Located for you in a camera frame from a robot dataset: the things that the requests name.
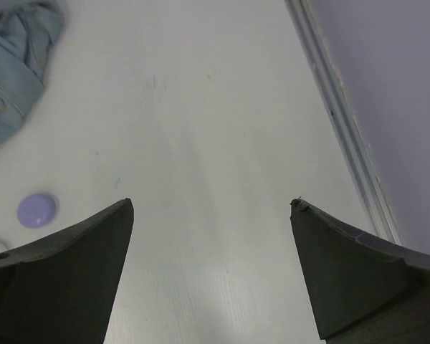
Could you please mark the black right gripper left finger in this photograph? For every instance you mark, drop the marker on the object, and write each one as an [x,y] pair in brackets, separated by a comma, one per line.
[61,288]

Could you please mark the crumpled blue denim cloth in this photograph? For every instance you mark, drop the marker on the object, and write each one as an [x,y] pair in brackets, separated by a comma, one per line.
[28,31]

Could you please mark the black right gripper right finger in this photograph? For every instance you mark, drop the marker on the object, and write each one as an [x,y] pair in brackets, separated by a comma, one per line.
[362,288]

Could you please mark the purple round charging case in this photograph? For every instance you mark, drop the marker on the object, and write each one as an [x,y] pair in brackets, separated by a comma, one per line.
[37,210]

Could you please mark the aluminium frame post right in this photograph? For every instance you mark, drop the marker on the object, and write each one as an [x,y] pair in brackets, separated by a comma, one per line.
[341,114]

